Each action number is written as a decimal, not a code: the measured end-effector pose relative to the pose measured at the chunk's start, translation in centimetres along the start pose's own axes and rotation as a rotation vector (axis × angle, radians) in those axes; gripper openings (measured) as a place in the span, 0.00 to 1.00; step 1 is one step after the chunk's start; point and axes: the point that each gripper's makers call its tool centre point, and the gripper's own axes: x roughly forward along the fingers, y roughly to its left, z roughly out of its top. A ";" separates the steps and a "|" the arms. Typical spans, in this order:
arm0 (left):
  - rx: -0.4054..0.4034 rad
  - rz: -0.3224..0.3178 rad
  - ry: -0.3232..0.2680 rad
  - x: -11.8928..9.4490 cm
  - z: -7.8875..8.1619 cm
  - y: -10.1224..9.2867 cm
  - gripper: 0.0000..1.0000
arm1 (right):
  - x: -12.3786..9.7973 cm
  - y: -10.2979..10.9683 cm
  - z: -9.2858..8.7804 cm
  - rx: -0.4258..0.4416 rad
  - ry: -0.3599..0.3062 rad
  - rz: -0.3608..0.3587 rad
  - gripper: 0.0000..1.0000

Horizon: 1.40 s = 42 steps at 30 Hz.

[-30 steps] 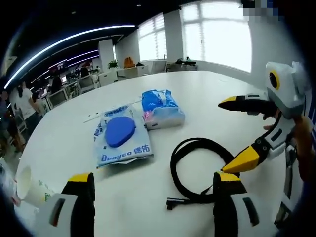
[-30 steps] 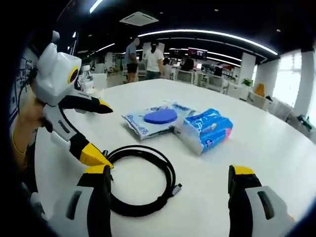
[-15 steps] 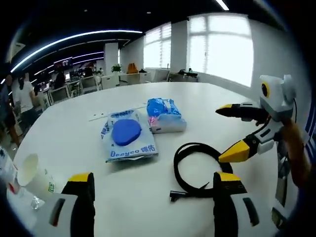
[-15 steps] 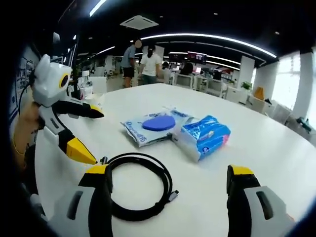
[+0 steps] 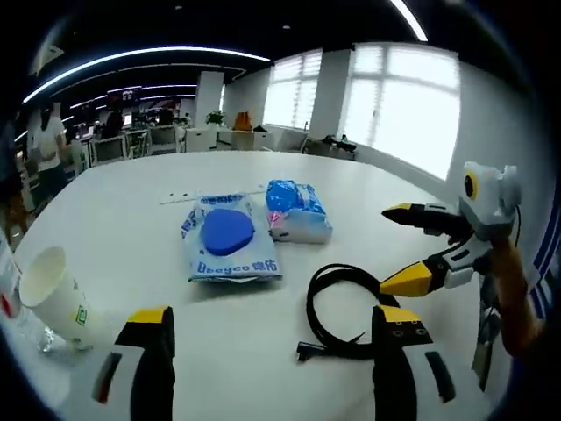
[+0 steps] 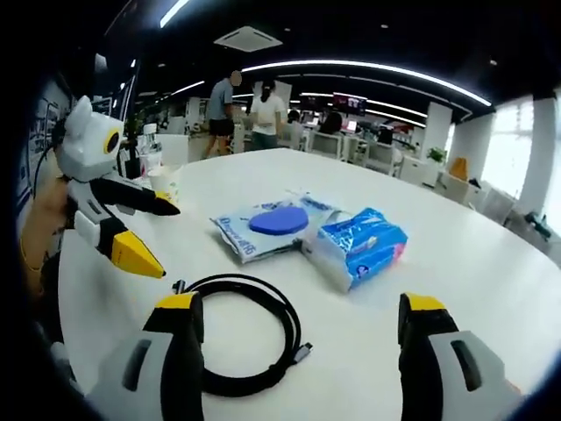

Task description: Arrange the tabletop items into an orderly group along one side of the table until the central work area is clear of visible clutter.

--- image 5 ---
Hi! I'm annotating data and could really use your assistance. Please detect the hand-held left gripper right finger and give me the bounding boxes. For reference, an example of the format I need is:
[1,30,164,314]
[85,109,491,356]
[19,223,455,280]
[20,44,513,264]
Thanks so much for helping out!
[371,305,479,421]

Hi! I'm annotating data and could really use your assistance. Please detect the wet wipes packet blue lid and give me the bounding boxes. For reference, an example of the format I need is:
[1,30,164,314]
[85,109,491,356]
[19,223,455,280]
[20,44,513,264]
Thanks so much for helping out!
[179,190,284,284]

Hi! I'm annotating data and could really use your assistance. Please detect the white power strip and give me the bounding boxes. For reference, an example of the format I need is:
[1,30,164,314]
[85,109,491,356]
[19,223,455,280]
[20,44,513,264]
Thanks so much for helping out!
[159,183,268,206]

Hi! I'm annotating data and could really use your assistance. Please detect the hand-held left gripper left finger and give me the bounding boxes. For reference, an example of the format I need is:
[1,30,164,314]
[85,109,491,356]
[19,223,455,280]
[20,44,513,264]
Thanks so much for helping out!
[69,305,176,421]

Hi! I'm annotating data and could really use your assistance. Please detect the white office chair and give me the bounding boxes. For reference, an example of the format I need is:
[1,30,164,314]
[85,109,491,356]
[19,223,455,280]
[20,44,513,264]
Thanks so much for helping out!
[94,135,128,164]
[148,125,179,154]

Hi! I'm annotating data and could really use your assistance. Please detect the orange bag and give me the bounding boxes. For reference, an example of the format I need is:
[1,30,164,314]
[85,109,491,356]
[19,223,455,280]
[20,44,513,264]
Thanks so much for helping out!
[231,111,254,132]

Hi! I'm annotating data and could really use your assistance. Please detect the white table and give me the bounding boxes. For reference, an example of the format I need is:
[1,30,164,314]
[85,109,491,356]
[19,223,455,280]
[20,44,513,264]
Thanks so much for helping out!
[0,151,483,421]

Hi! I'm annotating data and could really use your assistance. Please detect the black cable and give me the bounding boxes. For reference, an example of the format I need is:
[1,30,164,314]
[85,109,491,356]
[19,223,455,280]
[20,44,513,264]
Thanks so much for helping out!
[295,262,402,363]

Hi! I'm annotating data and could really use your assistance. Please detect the white paper cup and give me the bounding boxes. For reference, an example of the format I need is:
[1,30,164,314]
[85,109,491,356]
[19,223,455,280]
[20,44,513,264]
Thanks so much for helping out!
[19,245,104,352]

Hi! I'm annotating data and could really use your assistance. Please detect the teal dark object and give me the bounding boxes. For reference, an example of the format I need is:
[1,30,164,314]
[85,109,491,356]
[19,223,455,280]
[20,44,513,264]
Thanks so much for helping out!
[322,133,359,153]

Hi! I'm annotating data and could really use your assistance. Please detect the clear plastic water bottle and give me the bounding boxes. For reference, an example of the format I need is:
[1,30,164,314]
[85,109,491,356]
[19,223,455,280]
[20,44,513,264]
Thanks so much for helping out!
[0,236,58,354]

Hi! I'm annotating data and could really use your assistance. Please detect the person's right hand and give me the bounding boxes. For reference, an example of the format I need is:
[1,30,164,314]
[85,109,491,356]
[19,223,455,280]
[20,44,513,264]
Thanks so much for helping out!
[475,240,529,308]

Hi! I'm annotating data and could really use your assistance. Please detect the blue tissue pack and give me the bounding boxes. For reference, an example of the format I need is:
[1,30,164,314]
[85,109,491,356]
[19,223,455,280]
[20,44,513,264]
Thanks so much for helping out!
[265,178,333,245]

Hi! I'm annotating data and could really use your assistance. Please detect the hanging display screen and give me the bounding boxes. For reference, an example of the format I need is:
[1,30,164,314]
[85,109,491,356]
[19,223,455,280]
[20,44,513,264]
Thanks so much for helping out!
[107,87,142,103]

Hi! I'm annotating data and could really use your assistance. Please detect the bright ceiling light strip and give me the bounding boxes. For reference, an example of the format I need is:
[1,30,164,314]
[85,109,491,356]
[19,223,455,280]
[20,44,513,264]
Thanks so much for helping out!
[387,0,429,43]

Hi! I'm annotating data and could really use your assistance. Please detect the hanging grey tag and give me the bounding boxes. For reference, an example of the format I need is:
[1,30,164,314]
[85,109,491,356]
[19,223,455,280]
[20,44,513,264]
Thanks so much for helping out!
[471,302,501,391]

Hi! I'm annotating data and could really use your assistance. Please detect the long curved ceiling light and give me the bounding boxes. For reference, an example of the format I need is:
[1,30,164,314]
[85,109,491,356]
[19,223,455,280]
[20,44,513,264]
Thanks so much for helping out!
[21,46,271,104]

